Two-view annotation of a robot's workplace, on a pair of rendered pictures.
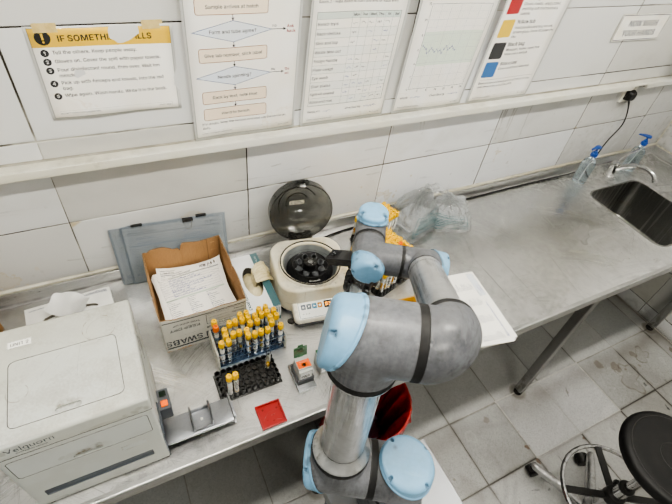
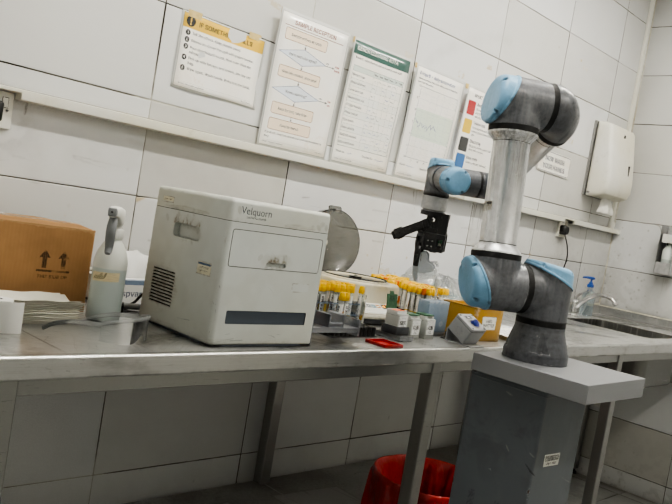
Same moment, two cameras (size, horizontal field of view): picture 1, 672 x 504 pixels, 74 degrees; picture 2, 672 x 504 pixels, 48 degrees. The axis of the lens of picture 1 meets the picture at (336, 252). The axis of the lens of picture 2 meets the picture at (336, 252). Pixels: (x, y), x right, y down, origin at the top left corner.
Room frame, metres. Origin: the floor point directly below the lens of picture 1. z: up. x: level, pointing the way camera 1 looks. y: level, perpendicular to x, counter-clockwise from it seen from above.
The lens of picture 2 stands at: (-1.25, 0.69, 1.18)
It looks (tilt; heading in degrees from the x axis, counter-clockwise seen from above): 3 degrees down; 347
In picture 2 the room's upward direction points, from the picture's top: 10 degrees clockwise
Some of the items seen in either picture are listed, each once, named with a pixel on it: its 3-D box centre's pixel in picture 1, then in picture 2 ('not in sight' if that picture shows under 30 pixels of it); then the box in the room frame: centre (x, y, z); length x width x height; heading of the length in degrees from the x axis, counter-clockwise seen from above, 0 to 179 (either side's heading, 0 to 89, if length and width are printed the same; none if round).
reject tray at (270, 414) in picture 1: (270, 414); (384, 343); (0.53, 0.10, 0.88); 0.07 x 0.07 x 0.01; 32
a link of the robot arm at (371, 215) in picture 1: (370, 226); (439, 177); (0.83, -0.08, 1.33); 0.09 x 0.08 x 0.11; 0
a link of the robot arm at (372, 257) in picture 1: (375, 257); (457, 181); (0.74, -0.09, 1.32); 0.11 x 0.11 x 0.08; 0
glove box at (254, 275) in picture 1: (255, 285); not in sight; (0.93, 0.24, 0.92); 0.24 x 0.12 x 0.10; 32
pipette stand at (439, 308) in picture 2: not in sight; (431, 317); (0.82, -0.12, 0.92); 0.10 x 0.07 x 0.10; 124
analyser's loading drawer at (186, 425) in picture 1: (192, 421); (321, 322); (0.46, 0.29, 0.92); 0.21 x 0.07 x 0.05; 122
